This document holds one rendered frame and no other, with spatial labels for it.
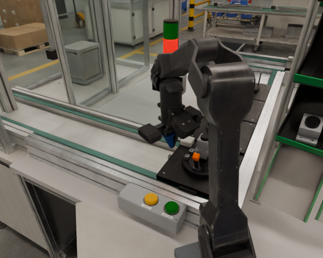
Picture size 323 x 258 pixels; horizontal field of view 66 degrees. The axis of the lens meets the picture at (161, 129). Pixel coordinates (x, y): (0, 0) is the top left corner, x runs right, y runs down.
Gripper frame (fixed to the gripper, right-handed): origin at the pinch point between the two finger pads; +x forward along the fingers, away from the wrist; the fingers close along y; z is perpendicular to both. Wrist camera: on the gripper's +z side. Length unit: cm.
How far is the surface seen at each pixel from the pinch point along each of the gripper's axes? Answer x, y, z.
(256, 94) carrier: 22, 78, -24
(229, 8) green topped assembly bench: 54, 412, -321
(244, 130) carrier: 19.8, 43.3, -4.6
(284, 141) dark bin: -4.6, 16.9, 23.4
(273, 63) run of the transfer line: 30, 145, -55
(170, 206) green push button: 17.1, -7.0, 8.0
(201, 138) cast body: 6.5, 12.4, -0.2
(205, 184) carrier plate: 18.0, 7.6, 7.8
